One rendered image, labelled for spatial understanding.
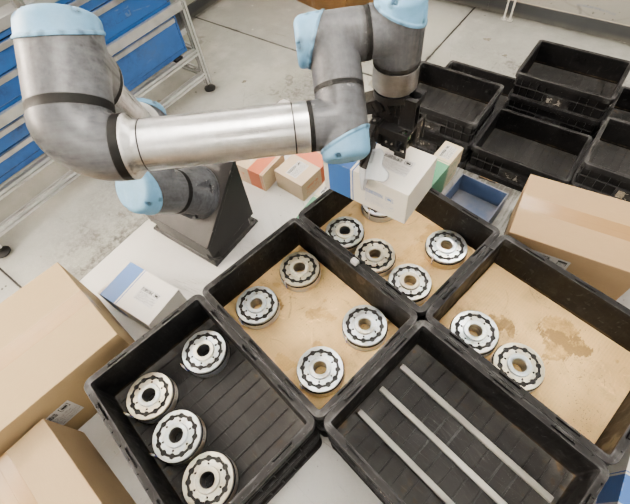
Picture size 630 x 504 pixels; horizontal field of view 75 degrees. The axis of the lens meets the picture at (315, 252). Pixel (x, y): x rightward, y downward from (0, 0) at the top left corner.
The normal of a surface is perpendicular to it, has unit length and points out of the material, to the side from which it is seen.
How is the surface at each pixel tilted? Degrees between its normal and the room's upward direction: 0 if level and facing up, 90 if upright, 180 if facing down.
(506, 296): 0
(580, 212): 0
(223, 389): 0
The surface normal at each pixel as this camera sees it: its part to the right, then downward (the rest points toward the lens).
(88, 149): 0.09, 0.35
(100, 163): 0.07, 0.66
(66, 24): 0.57, -0.07
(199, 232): -0.45, 0.10
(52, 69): 0.22, 0.02
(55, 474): -0.09, -0.54
